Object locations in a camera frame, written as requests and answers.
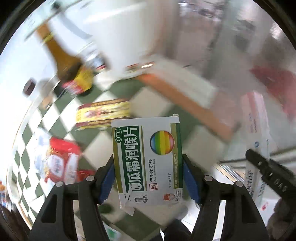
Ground red snack bag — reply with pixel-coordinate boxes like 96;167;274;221
42;137;95;185

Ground green white medicine box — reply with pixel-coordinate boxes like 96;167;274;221
111;114;183;215

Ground gloved right hand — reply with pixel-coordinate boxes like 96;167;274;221
266;198;295;240

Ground white blue printed carton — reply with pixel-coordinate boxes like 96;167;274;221
240;91;282;225

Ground yellow red flat box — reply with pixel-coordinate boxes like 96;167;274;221
75;98;130;130

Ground small dark round cap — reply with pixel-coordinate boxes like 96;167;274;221
23;78;36;96

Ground brown sauce bottle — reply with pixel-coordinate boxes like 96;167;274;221
37;23;93;96

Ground white refrigerator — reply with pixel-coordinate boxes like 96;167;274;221
64;0;181;77

